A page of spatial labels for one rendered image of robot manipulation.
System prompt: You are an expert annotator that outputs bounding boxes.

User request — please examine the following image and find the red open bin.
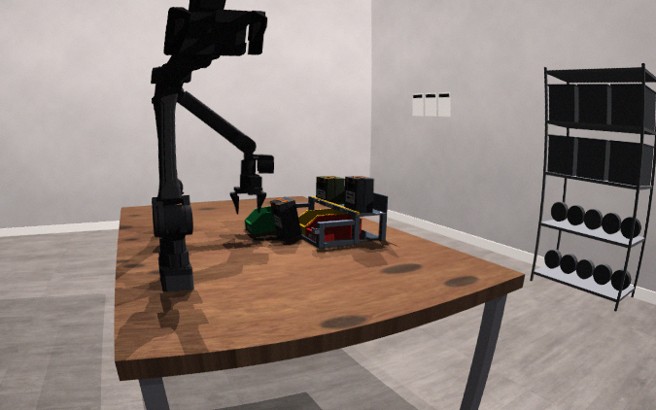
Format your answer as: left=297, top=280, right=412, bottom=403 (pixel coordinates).
left=307, top=214, right=362, bottom=242

